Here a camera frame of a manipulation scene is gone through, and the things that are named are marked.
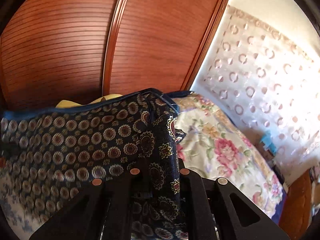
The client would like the navy medallion patterned silk garment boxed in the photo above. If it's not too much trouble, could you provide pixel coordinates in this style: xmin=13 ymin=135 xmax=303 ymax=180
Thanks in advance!
xmin=1 ymin=89 xmax=188 ymax=239

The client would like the pink floral quilt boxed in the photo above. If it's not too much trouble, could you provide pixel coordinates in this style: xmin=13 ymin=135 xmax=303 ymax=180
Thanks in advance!
xmin=173 ymin=93 xmax=283 ymax=218

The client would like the navy blue bed blanket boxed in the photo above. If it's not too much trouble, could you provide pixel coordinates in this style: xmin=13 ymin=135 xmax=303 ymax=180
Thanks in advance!
xmin=271 ymin=190 xmax=287 ymax=225

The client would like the blue floral white bedsheet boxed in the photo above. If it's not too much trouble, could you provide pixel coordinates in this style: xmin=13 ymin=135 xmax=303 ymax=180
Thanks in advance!
xmin=1 ymin=170 xmax=42 ymax=239

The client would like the long wooden sideboard cabinet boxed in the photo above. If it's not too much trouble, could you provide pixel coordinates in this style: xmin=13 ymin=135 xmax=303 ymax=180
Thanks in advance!
xmin=279 ymin=170 xmax=311 ymax=239

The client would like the small blue toy object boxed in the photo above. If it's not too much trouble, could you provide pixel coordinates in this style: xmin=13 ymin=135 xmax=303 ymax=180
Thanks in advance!
xmin=260 ymin=131 xmax=277 ymax=156

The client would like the yellow plush toy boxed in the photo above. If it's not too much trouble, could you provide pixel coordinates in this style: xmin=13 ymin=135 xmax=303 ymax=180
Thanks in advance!
xmin=55 ymin=93 xmax=123 ymax=110

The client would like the sheer circle patterned curtain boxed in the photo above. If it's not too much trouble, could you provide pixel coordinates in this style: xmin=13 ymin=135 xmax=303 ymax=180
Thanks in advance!
xmin=191 ymin=6 xmax=319 ymax=184

